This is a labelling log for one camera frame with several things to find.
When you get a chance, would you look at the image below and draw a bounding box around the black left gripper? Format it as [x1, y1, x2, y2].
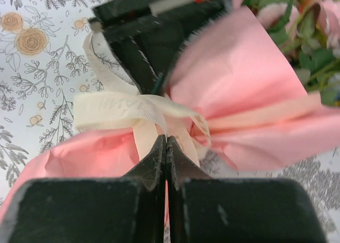
[89, 0, 231, 96]

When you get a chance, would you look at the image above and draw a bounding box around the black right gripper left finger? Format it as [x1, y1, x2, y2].
[5, 135, 166, 242]

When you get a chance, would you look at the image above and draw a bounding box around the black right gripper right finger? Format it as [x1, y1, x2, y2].
[166, 137, 326, 242]

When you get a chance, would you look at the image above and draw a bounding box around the cream ribbon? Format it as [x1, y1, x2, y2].
[73, 32, 211, 164]

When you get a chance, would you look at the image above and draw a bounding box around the pink wrapping paper sheet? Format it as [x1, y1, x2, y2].
[1, 7, 339, 215]

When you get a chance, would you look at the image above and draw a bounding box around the pink fake rose stem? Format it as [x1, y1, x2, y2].
[232, 0, 339, 107]

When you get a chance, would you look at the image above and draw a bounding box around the floral patterned table mat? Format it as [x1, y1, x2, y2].
[1, 0, 339, 242]

